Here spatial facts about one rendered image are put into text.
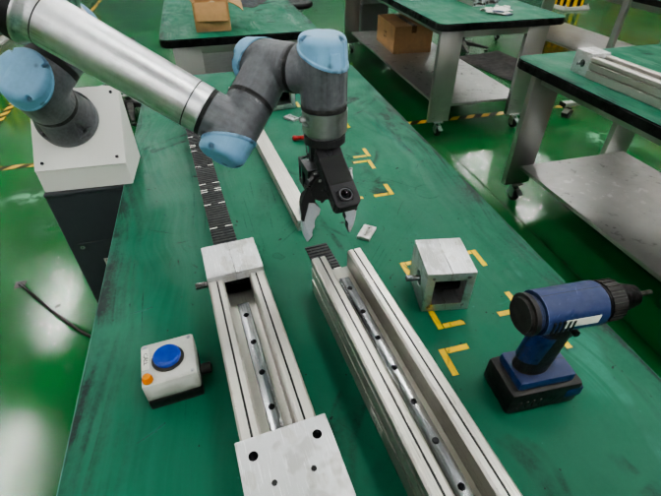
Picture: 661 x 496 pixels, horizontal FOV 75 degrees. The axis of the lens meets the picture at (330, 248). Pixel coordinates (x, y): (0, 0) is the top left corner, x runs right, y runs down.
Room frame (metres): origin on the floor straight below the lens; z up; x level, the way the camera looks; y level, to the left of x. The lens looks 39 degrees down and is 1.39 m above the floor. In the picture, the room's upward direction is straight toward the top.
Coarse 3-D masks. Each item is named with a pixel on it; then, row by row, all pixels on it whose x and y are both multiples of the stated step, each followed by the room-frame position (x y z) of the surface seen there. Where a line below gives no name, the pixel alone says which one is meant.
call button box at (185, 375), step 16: (192, 336) 0.44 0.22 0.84; (144, 352) 0.41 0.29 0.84; (192, 352) 0.41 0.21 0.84; (144, 368) 0.38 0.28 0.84; (160, 368) 0.38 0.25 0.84; (176, 368) 0.38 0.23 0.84; (192, 368) 0.38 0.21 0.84; (208, 368) 0.41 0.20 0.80; (160, 384) 0.36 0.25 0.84; (176, 384) 0.36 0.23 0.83; (192, 384) 0.37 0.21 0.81; (160, 400) 0.35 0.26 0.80; (176, 400) 0.36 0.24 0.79
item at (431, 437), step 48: (336, 288) 0.52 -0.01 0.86; (384, 288) 0.52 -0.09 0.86; (336, 336) 0.47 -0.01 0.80; (384, 336) 0.45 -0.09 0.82; (384, 384) 0.34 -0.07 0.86; (432, 384) 0.34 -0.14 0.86; (384, 432) 0.30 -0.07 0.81; (432, 432) 0.28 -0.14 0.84; (480, 432) 0.27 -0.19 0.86; (432, 480) 0.21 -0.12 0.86; (480, 480) 0.22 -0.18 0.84
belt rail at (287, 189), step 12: (264, 132) 1.28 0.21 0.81; (264, 144) 1.20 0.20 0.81; (264, 156) 1.12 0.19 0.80; (276, 156) 1.11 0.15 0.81; (276, 168) 1.05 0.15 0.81; (276, 180) 0.98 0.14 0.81; (288, 180) 0.98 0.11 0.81; (288, 192) 0.92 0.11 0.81; (288, 204) 0.88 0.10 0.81; (300, 228) 0.80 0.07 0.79
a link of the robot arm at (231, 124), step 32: (0, 0) 0.63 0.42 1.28; (32, 0) 0.64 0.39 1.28; (64, 0) 0.67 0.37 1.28; (0, 32) 0.64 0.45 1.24; (32, 32) 0.63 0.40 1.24; (64, 32) 0.63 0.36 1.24; (96, 32) 0.64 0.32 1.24; (96, 64) 0.62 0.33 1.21; (128, 64) 0.63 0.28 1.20; (160, 64) 0.64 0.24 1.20; (160, 96) 0.61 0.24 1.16; (192, 96) 0.62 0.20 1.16; (224, 96) 0.64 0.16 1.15; (256, 96) 0.65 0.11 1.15; (192, 128) 0.62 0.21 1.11; (224, 128) 0.60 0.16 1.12; (256, 128) 0.63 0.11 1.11; (224, 160) 0.60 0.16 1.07
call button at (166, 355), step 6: (162, 348) 0.41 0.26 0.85; (168, 348) 0.41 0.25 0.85; (174, 348) 0.41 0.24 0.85; (156, 354) 0.40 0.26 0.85; (162, 354) 0.40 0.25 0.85; (168, 354) 0.40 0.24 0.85; (174, 354) 0.40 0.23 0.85; (180, 354) 0.40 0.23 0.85; (156, 360) 0.39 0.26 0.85; (162, 360) 0.39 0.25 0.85; (168, 360) 0.39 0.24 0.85; (174, 360) 0.39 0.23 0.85; (162, 366) 0.38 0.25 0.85; (168, 366) 0.38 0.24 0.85
